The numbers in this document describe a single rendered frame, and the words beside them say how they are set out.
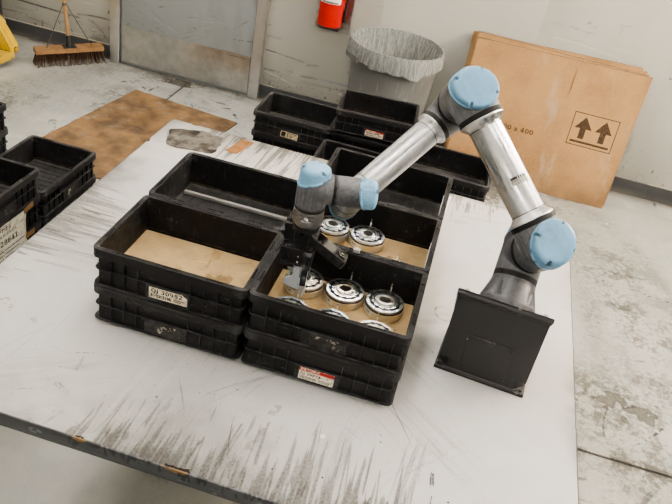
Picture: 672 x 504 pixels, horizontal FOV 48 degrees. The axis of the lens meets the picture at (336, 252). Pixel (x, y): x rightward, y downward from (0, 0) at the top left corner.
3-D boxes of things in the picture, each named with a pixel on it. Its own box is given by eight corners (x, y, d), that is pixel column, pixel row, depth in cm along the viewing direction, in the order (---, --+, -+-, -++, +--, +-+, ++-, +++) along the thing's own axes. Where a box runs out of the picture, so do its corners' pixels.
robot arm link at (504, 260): (527, 286, 205) (541, 241, 207) (548, 281, 192) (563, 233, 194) (487, 270, 204) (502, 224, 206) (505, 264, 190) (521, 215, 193)
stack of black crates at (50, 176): (35, 203, 334) (31, 134, 315) (98, 221, 330) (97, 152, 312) (-22, 248, 301) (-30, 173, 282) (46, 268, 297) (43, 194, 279)
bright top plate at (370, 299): (408, 299, 198) (408, 297, 198) (397, 319, 190) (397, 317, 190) (372, 286, 200) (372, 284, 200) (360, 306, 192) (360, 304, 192)
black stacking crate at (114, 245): (278, 268, 208) (283, 234, 202) (241, 331, 183) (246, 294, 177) (145, 230, 212) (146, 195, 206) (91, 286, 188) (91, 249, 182)
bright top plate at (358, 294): (368, 287, 200) (368, 285, 200) (357, 307, 192) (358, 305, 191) (332, 275, 202) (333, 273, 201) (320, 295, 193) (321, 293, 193)
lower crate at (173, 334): (273, 299, 214) (279, 265, 208) (237, 365, 189) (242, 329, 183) (143, 261, 219) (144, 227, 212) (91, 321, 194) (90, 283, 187)
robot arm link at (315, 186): (336, 177, 174) (300, 172, 173) (329, 217, 180) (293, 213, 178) (334, 161, 180) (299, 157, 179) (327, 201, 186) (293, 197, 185)
